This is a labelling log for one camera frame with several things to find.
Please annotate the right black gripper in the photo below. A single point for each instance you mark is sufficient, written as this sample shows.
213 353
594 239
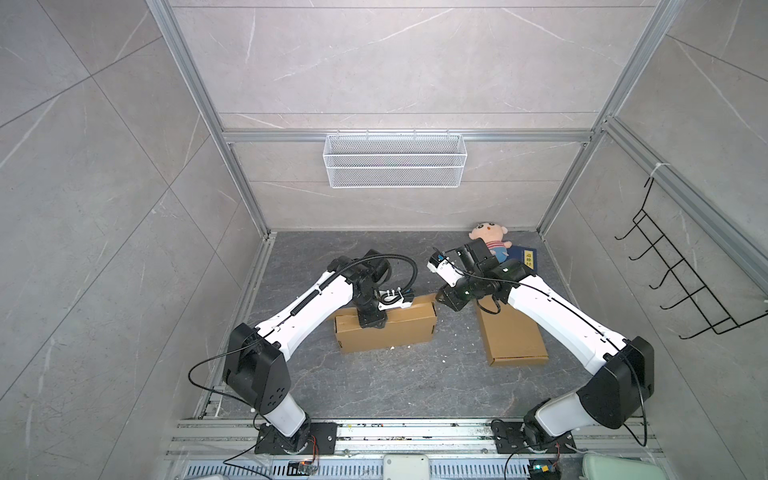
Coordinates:
450 299

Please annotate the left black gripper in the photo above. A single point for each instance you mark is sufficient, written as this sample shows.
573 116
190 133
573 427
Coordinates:
371 321

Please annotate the brown cardboard box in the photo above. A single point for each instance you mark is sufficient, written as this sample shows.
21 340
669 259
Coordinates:
510 337

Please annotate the brown cardboard sheet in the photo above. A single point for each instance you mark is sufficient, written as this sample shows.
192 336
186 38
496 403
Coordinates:
403 327

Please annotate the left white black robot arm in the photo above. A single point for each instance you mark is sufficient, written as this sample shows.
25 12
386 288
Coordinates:
256 364

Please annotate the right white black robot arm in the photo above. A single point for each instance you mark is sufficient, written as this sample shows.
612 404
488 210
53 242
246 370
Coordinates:
621 369

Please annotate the white electrical box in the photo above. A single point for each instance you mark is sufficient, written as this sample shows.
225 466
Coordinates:
406 467

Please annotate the plush doll striped shirt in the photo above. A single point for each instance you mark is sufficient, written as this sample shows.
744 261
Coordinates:
492 235

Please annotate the dark blue book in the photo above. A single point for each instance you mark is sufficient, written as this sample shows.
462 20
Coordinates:
526 255

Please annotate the pale green container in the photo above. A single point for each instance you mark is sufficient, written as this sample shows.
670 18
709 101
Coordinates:
601 467

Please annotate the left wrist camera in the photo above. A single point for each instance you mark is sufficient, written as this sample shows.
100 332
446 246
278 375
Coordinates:
392 299

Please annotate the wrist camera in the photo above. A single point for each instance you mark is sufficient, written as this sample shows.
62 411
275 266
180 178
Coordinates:
392 299
440 265

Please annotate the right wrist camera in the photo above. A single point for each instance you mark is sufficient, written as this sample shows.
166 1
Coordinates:
440 265

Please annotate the white wire mesh basket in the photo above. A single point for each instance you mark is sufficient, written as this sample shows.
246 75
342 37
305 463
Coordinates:
378 161

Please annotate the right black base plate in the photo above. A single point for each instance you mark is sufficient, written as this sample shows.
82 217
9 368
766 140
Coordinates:
524 438

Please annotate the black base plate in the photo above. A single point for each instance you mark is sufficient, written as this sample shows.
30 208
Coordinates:
294 439
524 438

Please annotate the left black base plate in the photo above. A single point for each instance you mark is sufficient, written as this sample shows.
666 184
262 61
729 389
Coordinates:
294 439

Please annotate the aluminium mounting rail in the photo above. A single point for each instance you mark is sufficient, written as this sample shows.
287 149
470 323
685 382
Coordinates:
210 438

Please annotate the black wire hook rack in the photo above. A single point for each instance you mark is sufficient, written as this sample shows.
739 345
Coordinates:
679 271

